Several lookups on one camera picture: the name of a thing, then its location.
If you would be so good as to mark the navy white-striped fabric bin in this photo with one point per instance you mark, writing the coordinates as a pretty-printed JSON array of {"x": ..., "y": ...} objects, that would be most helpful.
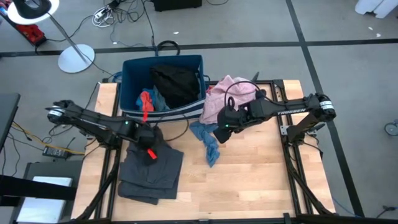
[{"x": 133, "y": 74}]

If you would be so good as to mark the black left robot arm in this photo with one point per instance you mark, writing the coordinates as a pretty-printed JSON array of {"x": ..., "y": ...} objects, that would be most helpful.
[{"x": 93, "y": 124}]

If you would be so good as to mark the black desk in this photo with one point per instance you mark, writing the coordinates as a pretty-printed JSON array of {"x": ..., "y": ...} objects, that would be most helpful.
[{"x": 7, "y": 118}]

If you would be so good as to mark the slate blue garment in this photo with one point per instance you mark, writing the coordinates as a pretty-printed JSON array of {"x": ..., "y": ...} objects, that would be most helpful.
[{"x": 206, "y": 140}]

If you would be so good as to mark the large teal-grey shirt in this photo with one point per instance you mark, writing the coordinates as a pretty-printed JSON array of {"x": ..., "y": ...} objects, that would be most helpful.
[{"x": 160, "y": 99}]

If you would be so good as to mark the red tag on left wrist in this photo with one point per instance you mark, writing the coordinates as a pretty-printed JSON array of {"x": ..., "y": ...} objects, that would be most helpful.
[{"x": 152, "y": 153}]

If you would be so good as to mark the blue lit screen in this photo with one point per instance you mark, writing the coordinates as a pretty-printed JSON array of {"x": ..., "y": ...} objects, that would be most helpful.
[{"x": 3, "y": 11}]

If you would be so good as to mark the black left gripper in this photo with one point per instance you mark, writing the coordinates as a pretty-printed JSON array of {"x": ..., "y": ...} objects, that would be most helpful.
[{"x": 146, "y": 137}]

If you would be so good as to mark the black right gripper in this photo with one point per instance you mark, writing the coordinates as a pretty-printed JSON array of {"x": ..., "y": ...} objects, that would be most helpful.
[{"x": 233, "y": 119}]

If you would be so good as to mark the pink knit garment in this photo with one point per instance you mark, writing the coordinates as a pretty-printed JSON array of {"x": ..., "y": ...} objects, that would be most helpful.
[{"x": 214, "y": 105}]

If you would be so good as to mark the white power strip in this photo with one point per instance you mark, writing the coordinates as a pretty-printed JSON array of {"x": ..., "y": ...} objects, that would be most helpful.
[{"x": 102, "y": 13}]

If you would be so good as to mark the white panel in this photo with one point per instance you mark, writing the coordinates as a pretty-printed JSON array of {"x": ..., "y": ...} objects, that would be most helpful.
[{"x": 43, "y": 211}]

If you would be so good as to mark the black box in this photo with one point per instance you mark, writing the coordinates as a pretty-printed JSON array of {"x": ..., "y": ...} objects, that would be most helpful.
[{"x": 177, "y": 4}]

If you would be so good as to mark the black aluminium table frame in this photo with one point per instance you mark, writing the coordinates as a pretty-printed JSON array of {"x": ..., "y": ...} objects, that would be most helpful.
[{"x": 317, "y": 220}]

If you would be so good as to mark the black beam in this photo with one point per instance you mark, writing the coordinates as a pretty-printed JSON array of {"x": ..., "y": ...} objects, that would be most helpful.
[{"x": 37, "y": 188}]

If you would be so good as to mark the black power adapter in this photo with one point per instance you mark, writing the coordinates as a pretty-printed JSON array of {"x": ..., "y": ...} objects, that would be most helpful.
[{"x": 56, "y": 152}]

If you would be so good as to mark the white floor lamp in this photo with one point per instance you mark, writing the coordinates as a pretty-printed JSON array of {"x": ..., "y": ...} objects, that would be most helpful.
[{"x": 76, "y": 59}]

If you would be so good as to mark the small red cloth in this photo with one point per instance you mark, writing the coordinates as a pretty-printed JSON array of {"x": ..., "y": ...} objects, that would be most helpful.
[{"x": 209, "y": 90}]

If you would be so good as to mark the orange-red garment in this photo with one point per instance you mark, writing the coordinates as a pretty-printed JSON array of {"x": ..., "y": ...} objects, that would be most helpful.
[{"x": 146, "y": 101}]

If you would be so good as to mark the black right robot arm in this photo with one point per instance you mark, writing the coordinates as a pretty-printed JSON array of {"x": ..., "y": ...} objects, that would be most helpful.
[{"x": 289, "y": 110}]

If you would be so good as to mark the black cabinet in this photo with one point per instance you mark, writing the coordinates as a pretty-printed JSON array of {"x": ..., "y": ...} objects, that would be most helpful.
[{"x": 53, "y": 168}]

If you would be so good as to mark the dark grey folded garment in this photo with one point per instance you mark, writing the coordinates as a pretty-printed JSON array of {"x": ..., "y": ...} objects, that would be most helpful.
[{"x": 149, "y": 177}]

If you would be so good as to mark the large black garment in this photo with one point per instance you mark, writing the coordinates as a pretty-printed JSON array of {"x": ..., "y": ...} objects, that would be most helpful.
[{"x": 175, "y": 84}]

